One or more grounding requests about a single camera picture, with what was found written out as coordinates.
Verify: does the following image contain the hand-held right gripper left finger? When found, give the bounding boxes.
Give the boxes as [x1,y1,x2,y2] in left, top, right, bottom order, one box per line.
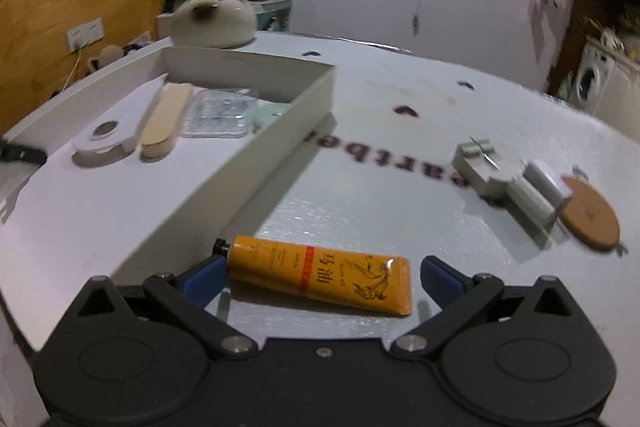
[65,255,259,355]

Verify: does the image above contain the grey watch link tool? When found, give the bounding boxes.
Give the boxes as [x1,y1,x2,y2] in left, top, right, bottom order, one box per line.
[451,136,573,248]

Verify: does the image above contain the white opener tool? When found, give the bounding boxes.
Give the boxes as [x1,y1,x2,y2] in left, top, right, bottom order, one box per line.
[71,74,168,168]

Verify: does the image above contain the mint green tape measure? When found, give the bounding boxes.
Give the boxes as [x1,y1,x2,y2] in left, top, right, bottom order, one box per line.
[250,102,293,135]

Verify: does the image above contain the round cork coaster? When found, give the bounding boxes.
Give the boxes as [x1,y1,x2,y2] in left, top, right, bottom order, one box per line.
[559,174,622,253]

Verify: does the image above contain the cat-shaped ceramic pot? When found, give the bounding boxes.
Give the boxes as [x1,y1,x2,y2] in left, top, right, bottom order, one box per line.
[170,0,258,50]

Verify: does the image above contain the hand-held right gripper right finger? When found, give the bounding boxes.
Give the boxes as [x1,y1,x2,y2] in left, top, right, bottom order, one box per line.
[390,255,580,355]

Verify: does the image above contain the pile of plush toys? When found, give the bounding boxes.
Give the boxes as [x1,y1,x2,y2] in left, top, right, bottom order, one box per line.
[85,39,151,72]

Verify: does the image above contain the white power cable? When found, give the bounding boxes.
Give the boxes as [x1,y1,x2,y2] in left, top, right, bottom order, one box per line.
[62,49,83,90]

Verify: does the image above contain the clear plastic case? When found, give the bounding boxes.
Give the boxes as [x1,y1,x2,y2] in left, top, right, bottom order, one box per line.
[182,88,258,138]

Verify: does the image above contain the white washing machine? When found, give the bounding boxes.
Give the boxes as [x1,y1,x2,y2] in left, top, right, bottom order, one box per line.
[575,38,618,115]

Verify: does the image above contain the orange cream tube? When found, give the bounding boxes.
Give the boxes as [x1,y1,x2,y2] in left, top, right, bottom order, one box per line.
[214,235,413,317]

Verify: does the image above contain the beige oblong wooden block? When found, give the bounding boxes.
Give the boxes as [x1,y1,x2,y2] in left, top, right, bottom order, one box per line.
[140,84,193,160]

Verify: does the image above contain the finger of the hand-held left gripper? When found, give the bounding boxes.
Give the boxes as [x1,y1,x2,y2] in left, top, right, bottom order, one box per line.
[0,135,49,166]

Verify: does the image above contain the white cardboard box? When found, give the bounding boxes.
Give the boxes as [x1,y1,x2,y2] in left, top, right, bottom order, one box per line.
[0,46,337,353]

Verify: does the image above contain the white wall socket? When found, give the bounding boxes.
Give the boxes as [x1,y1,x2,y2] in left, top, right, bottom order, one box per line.
[66,18,105,52]

